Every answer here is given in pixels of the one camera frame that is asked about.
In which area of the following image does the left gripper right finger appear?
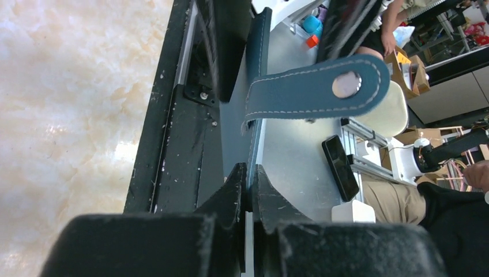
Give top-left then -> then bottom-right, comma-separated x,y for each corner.
252,165 -> 447,276

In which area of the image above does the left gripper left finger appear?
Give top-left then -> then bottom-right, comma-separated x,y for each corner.
41,163 -> 247,276

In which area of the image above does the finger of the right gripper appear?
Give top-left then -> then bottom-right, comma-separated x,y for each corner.
316,0 -> 382,63
206,1 -> 252,103

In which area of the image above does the blue leather card holder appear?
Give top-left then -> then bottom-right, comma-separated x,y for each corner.
220,8 -> 390,192

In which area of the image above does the black smartphone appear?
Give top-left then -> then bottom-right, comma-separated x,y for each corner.
322,135 -> 360,202

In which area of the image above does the person in beige clothes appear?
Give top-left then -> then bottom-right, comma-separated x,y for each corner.
362,160 -> 488,276

